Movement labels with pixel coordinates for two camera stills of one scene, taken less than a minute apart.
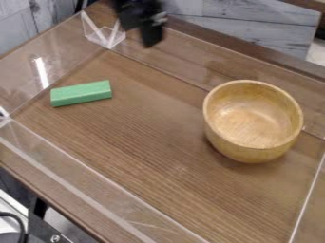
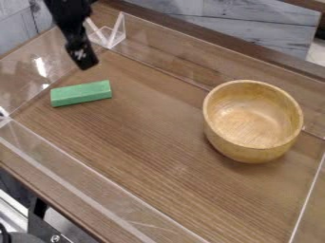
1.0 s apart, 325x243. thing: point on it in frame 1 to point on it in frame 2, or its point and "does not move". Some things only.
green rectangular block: x=81 y=93 does not move
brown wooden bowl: x=253 y=120 does not move
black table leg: x=39 y=208 does not move
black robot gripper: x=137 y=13 to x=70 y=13
